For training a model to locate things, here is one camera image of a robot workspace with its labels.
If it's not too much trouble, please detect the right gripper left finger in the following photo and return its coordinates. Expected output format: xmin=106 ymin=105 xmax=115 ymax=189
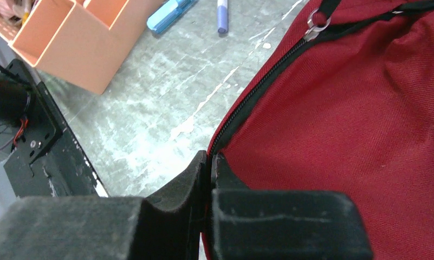
xmin=0 ymin=151 xmax=207 ymax=259

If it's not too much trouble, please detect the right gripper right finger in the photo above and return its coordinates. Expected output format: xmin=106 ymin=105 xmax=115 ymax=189
xmin=204 ymin=153 xmax=373 ymax=259

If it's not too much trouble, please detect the red student backpack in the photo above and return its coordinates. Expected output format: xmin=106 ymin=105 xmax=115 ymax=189
xmin=207 ymin=1 xmax=434 ymax=259

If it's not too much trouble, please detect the orange plastic file organizer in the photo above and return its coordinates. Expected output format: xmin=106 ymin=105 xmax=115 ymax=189
xmin=0 ymin=0 xmax=161 ymax=94

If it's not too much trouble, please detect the blue utility knife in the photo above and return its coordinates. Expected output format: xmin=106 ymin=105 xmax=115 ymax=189
xmin=146 ymin=0 xmax=196 ymax=34

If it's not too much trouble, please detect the blue capped white marker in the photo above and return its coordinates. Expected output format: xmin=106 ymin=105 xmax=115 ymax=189
xmin=217 ymin=0 xmax=229 ymax=34

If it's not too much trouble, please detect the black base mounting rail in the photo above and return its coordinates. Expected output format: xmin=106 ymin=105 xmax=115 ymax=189
xmin=4 ymin=59 xmax=108 ymax=197

